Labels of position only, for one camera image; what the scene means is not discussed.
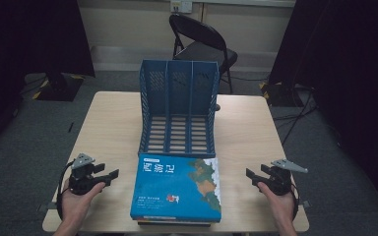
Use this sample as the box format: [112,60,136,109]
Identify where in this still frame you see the black curtain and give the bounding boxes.
[269,0,378,219]
[0,0,96,155]

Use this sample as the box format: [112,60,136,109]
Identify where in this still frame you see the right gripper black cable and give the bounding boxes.
[289,183,300,222]

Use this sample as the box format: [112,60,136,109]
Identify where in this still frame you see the person's left hand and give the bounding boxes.
[60,181,106,227]

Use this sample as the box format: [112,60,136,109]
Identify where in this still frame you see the black folding chair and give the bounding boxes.
[168,13,239,96]

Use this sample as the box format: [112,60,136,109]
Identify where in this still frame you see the blue plastic file rack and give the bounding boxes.
[138,58,221,159]

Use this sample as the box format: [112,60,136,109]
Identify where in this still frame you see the blue book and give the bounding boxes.
[130,153,222,224]

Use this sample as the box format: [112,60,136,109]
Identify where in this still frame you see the person's right hand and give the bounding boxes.
[256,181,298,227]

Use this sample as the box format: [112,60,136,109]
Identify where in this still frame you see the white wall socket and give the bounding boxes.
[170,0,194,14]

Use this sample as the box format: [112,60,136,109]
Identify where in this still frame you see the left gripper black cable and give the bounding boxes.
[56,160,77,220]

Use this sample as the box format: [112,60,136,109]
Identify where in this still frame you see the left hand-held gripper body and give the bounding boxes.
[68,152,103,197]

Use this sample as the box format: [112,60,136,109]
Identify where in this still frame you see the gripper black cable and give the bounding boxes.
[289,183,300,222]
[56,160,77,220]

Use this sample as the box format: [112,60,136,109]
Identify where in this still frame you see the black stand base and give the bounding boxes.
[259,80,306,107]
[31,72,86,102]

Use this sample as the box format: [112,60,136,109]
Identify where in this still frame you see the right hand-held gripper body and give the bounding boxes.
[259,158,309,197]

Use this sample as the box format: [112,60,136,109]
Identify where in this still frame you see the black floor cables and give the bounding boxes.
[272,87,319,147]

